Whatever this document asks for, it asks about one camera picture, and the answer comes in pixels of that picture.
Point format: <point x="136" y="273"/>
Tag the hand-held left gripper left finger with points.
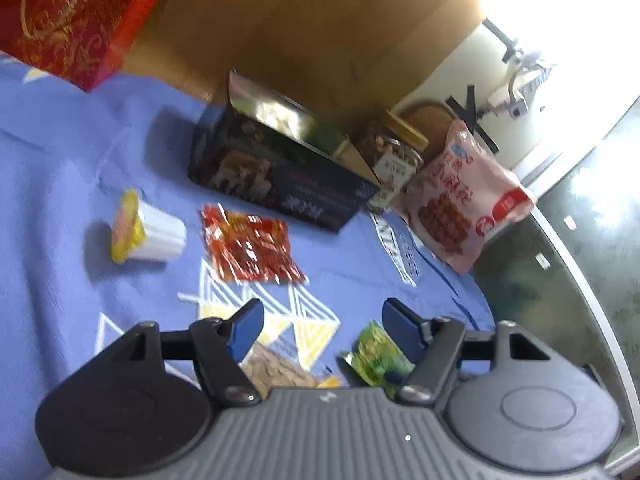
<point x="245" y="327"/>

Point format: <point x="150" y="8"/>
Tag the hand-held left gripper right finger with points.
<point x="400" y="327"/>

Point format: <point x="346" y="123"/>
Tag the green snack packet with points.
<point x="375" y="355"/>

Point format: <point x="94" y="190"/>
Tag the clear packet of brown snacks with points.
<point x="272" y="367"/>

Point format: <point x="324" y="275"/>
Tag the red snack packet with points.
<point x="250" y="250"/>

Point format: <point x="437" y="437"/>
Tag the jelly cup with yellow lid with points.
<point x="160" y="235"/>

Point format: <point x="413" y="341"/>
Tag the dark printed cardboard box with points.
<point x="280" y="180"/>

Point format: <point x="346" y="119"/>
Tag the pink snack bag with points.
<point x="450" y="200"/>

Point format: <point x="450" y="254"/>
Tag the clear nut jar, gold lid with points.
<point x="395" y="170"/>

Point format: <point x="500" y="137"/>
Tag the round-cornered wooden board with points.
<point x="430" y="117"/>

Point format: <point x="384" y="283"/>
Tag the black tape strip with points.
<point x="480" y="130"/>
<point x="500" y="37"/>
<point x="472" y="102"/>

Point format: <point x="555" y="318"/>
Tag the blue printed tablecloth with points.
<point x="75" y="160"/>

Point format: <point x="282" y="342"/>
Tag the white power strip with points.
<point x="522" y="77"/>

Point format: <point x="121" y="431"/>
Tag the wood grain backdrop panel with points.
<point x="300" y="20"/>

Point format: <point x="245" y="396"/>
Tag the red gift bag, gold pattern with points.
<point x="75" y="20"/>

